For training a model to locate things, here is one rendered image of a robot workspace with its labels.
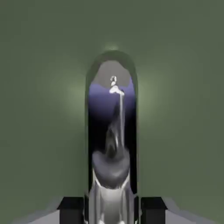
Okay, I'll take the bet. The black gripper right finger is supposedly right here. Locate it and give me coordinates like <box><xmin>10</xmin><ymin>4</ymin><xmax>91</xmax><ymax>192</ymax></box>
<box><xmin>140</xmin><ymin>196</ymin><xmax>193</xmax><ymax>224</ymax></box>

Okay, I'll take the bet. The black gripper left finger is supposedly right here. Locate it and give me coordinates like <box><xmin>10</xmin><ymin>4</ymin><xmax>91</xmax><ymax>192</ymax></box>
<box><xmin>31</xmin><ymin>196</ymin><xmax>85</xmax><ymax>224</ymax></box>

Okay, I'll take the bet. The green painted cabinet door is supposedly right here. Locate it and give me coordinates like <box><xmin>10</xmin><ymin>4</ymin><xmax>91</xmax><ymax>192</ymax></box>
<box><xmin>0</xmin><ymin>0</ymin><xmax>224</xmax><ymax>224</ymax></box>

